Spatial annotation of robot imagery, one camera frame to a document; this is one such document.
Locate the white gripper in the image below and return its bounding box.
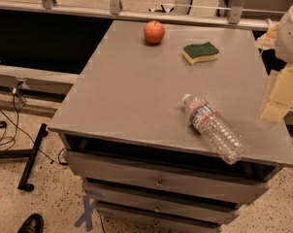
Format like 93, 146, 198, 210
254, 5, 293, 123

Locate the clear plastic water bottle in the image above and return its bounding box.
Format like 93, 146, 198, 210
182, 94, 249, 165

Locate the green and yellow sponge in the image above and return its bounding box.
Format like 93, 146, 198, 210
182, 42, 219, 65

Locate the red apple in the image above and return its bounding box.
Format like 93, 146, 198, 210
144, 20, 165, 44

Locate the grey drawer cabinet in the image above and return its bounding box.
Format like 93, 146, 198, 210
49, 21, 293, 233

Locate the blue tape cross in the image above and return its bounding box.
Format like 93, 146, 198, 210
74, 193, 96, 233

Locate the black metal stand base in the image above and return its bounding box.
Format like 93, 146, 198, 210
0, 123, 48, 192

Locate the black shoe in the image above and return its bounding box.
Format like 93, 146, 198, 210
17, 214, 44, 233

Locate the grey metal railing frame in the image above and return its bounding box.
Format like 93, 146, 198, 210
0, 0, 286, 31

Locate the black floor cable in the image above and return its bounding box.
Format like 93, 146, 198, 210
0, 86, 68, 166

